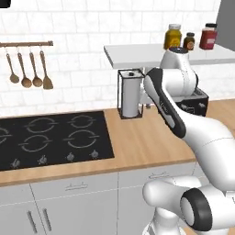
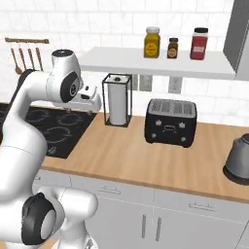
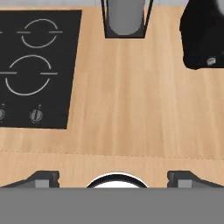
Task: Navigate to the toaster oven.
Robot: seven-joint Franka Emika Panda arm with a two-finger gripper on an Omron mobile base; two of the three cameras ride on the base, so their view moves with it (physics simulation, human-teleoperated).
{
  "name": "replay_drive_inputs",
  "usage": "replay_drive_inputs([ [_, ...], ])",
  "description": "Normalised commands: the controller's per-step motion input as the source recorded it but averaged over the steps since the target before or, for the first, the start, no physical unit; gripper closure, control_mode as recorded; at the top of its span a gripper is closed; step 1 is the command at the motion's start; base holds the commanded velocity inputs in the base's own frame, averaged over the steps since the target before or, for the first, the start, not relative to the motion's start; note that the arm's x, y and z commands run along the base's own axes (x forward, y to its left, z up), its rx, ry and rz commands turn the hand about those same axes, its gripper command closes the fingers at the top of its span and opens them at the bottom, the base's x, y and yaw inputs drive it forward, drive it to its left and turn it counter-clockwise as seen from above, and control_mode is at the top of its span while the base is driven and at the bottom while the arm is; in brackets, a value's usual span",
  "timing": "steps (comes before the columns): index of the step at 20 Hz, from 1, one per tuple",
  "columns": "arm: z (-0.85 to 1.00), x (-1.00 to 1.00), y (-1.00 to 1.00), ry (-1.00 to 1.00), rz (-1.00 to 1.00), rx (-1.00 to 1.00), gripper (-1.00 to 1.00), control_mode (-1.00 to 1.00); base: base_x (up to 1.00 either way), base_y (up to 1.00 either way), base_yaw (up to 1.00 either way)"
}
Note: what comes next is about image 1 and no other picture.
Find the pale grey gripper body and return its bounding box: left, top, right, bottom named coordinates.
left=139, top=82, right=154, bottom=109

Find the black silver toaster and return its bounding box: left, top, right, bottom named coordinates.
left=157, top=86, right=210, bottom=118

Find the white paper towel roll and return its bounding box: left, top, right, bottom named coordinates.
left=121, top=71, right=142, bottom=119

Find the yellow jar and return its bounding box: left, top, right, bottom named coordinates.
left=162, top=23, right=184, bottom=50

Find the small brown jar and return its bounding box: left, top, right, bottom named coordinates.
left=183, top=31, right=196, bottom=51

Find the red jar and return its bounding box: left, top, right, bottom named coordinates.
left=198, top=22, right=218, bottom=50

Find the black hob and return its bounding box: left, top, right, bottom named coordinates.
left=0, top=110, right=116, bottom=173

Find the wooden spatula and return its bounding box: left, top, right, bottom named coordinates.
left=39, top=50, right=55, bottom=91

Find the wooden ladle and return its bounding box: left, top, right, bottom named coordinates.
left=28, top=50, right=44, bottom=88

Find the grey tall cabinet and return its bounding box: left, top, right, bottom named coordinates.
left=215, top=0, right=235, bottom=53

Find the grey cupboard door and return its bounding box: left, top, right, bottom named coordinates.
left=34, top=189, right=119, bottom=235
left=117, top=175, right=161, bottom=235
left=0, top=200, right=41, bottom=235

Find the grey hob knob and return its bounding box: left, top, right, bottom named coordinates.
left=10, top=158, right=22, bottom=169
left=37, top=154, right=49, bottom=165

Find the small wooden spoon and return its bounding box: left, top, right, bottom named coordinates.
left=5, top=51, right=20, bottom=84

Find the narrow grey drawer front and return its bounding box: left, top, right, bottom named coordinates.
left=0, top=183, right=34, bottom=207

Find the black wire towel holder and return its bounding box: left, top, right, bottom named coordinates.
left=117, top=68, right=146, bottom=120

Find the white wall shelf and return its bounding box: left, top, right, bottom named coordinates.
left=103, top=42, right=235, bottom=70

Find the silver drawer handle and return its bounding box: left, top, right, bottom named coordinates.
left=64, top=182, right=89, bottom=192
left=148, top=171, right=170, bottom=181

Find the wooden tool rail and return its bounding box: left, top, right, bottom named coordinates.
left=0, top=40, right=54, bottom=48

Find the silver cupboard door handle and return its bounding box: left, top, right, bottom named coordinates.
left=26, top=210, right=39, bottom=235
left=41, top=207, right=53, bottom=232

